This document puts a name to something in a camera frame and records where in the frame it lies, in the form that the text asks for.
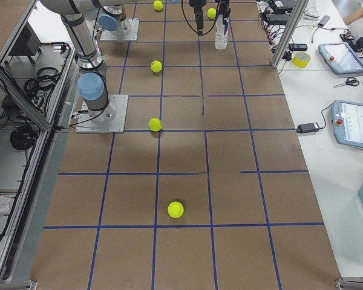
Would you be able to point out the black power adapter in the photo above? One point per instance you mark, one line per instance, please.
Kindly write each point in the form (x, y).
(307, 128)

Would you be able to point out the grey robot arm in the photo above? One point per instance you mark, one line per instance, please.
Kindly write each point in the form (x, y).
(91, 84)
(118, 17)

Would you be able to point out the clear tennis ball can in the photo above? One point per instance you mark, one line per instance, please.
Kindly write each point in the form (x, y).
(221, 33)

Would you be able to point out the black handled scissors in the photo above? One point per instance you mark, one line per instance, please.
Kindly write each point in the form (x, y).
(350, 81)

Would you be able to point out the tennis ball with black print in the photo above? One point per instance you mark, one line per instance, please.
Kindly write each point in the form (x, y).
(156, 66)

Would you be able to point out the teach pendant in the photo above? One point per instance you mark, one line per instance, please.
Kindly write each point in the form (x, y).
(341, 58)
(347, 121)

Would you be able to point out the upper teach pendant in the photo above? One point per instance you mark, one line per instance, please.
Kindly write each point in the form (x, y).
(341, 58)

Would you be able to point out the tennis ball front left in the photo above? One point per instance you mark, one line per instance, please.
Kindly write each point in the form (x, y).
(158, 5)

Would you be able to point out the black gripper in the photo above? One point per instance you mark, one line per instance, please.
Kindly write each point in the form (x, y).
(197, 6)

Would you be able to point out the black phone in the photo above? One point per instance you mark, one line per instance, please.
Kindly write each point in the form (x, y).
(297, 47)

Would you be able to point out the aluminium frame post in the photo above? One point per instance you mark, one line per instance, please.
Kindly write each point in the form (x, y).
(295, 16)

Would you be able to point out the tennis ball near gripper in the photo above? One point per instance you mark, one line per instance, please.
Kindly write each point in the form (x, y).
(211, 13)

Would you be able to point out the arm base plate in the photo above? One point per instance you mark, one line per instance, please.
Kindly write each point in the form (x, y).
(111, 120)
(121, 30)

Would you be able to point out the lower teach pendant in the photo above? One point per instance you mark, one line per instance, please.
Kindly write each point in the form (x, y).
(347, 121)

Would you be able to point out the tennis ball near base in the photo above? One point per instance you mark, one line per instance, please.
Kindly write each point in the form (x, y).
(155, 124)

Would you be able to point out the yellow tape roll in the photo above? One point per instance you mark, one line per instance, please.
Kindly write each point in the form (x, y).
(301, 59)

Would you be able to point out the tennis ball far right area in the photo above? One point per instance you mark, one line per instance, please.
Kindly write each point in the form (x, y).
(175, 209)

